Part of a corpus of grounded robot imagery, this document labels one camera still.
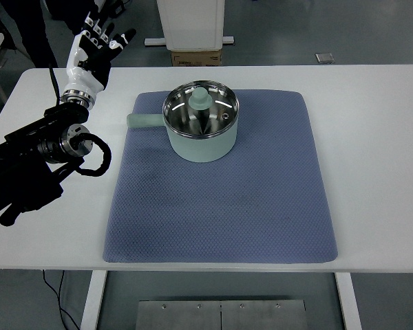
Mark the white and black hand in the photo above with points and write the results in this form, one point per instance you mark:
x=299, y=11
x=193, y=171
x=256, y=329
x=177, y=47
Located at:
x=81, y=77

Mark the glass lid with green knob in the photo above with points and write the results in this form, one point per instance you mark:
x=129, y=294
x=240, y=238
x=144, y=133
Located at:
x=199, y=99

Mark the light green pot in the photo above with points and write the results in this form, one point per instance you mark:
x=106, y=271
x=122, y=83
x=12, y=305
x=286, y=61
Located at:
x=203, y=149

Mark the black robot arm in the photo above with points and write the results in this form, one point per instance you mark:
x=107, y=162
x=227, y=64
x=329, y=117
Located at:
x=27, y=172

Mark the person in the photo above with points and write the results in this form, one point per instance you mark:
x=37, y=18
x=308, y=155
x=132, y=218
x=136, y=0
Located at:
x=38, y=27

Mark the black device on floor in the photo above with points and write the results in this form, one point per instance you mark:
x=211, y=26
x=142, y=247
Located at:
x=117, y=8

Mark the cardboard box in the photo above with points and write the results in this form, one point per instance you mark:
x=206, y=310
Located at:
x=196, y=57

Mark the white cabinet with base foot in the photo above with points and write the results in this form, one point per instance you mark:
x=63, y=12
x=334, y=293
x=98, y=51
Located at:
x=192, y=20

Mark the blue-grey quilted mat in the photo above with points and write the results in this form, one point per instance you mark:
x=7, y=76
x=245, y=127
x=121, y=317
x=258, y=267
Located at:
x=220, y=223

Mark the white table leg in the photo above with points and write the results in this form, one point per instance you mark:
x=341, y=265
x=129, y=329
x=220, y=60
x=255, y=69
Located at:
x=349, y=302
x=93, y=302

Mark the grey floor socket plate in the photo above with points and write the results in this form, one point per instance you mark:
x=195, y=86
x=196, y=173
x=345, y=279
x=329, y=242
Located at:
x=324, y=57

